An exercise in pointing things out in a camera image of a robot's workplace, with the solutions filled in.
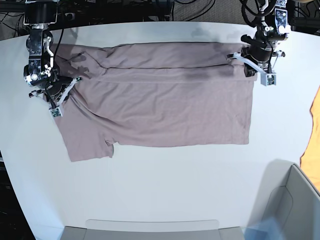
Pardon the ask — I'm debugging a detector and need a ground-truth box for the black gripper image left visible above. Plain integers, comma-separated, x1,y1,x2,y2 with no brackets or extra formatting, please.
44,75,73,103

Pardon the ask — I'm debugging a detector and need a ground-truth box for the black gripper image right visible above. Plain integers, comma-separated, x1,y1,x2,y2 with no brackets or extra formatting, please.
241,34,275,78

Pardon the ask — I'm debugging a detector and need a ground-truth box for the mauve pink T-shirt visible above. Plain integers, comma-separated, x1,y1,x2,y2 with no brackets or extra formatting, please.
55,42,257,162

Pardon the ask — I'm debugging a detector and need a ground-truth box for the orange cloth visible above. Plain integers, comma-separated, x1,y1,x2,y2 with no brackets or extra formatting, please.
300,89,320,191

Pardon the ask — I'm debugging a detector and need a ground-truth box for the grey plastic bin right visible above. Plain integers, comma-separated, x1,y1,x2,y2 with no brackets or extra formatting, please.
261,164,320,240

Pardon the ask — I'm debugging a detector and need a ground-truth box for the grey tray bottom edge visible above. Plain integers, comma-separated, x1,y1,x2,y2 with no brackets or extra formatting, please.
61,219,245,240

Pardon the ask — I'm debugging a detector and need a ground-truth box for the blue cloth in bin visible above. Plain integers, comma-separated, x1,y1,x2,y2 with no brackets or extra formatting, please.
243,217,286,240

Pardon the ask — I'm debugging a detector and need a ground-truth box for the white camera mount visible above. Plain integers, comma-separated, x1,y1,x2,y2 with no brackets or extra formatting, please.
227,50,286,86
28,77,83,118

